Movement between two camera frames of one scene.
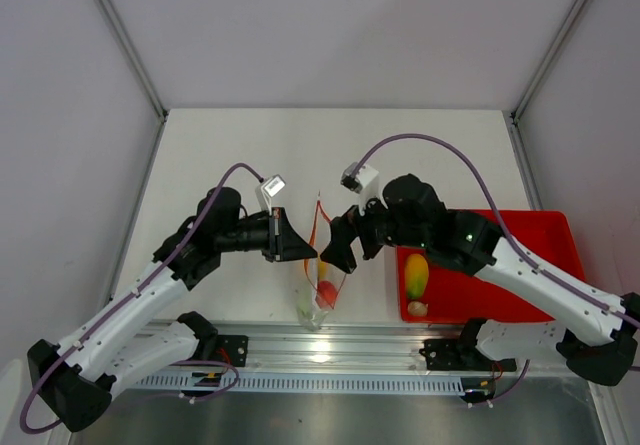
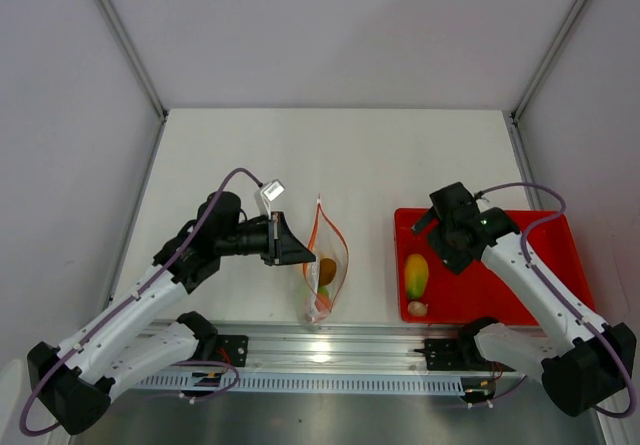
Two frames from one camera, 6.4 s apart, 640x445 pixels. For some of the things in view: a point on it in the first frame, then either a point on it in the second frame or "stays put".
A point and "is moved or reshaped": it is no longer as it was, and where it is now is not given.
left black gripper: [283, 243] stays put
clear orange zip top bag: [323, 284] stays put
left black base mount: [232, 349] stays put
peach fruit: [326, 294] is moved or reshaped
